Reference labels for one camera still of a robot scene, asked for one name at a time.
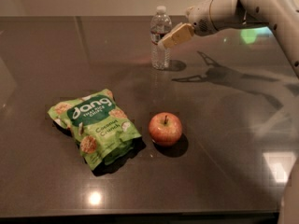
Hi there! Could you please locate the clear plastic water bottle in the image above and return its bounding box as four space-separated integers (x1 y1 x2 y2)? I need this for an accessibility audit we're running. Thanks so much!
150 6 172 70

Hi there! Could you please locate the green rice chips bag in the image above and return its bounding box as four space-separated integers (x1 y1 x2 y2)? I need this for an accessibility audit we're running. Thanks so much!
48 89 141 171

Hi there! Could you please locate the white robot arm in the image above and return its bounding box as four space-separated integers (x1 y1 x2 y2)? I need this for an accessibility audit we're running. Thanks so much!
159 0 299 77

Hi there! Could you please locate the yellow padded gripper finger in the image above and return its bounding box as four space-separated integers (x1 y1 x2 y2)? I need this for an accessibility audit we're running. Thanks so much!
158 22 194 49

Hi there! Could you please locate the red apple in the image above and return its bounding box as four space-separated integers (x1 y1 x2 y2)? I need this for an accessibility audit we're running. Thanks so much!
149 112 182 147

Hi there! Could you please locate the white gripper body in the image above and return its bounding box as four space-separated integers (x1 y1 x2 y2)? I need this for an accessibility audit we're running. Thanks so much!
186 0 215 36

